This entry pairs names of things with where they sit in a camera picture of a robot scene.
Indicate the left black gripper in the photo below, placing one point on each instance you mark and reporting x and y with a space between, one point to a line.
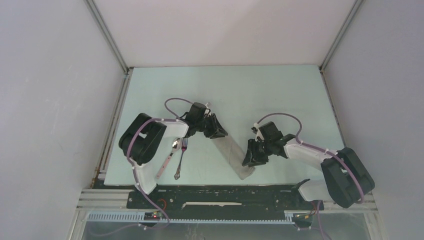
216 130

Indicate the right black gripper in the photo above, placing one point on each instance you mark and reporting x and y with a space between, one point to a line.
252 157

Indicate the grey cloth napkin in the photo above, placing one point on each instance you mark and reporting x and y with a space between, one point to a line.
233 155

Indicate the iridescent fork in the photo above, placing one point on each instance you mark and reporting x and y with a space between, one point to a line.
184 146

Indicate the silver spoon pink handle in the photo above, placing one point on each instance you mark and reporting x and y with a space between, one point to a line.
176 145

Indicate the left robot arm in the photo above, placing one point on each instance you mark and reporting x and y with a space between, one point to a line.
143 137

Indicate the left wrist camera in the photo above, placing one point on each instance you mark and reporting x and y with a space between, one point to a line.
207 109

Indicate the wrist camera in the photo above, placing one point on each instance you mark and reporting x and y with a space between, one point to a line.
258 134
207 109

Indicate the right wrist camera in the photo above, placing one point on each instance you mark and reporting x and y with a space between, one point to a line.
258 134

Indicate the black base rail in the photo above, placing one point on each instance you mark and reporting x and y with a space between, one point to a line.
244 202

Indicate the white cable duct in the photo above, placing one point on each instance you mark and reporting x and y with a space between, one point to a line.
155 217

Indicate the left aluminium frame post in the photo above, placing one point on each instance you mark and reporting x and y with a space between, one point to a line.
101 23

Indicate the aluminium frame post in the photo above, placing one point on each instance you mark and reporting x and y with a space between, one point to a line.
341 33
101 23

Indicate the right aluminium frame post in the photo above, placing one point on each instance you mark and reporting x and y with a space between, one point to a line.
341 33

